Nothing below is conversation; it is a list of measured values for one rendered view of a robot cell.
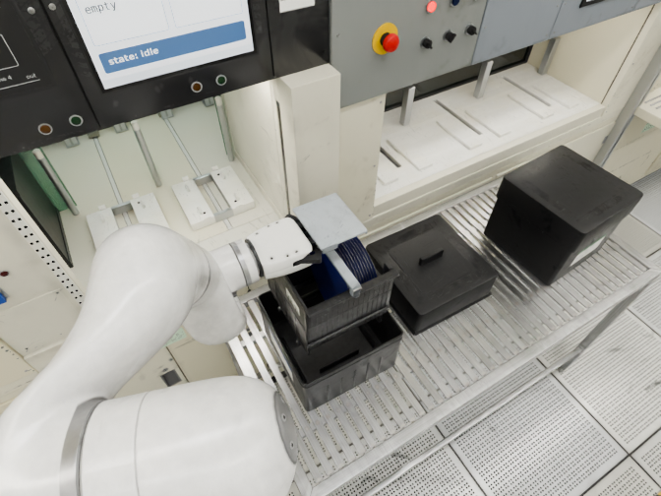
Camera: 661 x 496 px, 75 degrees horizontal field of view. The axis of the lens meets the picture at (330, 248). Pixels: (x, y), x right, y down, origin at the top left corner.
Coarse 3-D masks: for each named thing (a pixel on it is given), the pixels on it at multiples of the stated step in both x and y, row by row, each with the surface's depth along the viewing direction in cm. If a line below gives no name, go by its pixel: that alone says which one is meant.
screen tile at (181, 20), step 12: (168, 0) 71; (180, 0) 72; (192, 0) 72; (204, 0) 73; (216, 0) 74; (228, 0) 75; (240, 0) 76; (180, 12) 73; (192, 12) 74; (204, 12) 75; (216, 12) 76; (228, 12) 77; (240, 12) 78; (180, 24) 74; (192, 24) 75
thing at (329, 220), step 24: (312, 216) 83; (336, 216) 83; (336, 240) 79; (336, 264) 85; (384, 264) 89; (288, 288) 86; (360, 288) 82; (384, 288) 90; (288, 312) 95; (312, 312) 80; (336, 312) 87; (360, 312) 92; (384, 312) 98; (312, 336) 88; (336, 336) 94
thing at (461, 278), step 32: (416, 224) 137; (448, 224) 137; (384, 256) 129; (416, 256) 129; (448, 256) 129; (480, 256) 129; (416, 288) 122; (448, 288) 122; (480, 288) 125; (416, 320) 119
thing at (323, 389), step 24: (312, 288) 122; (264, 312) 110; (288, 336) 123; (360, 336) 123; (384, 336) 117; (288, 360) 102; (312, 360) 118; (336, 360) 115; (360, 360) 102; (384, 360) 111; (312, 384) 98; (336, 384) 106; (312, 408) 109
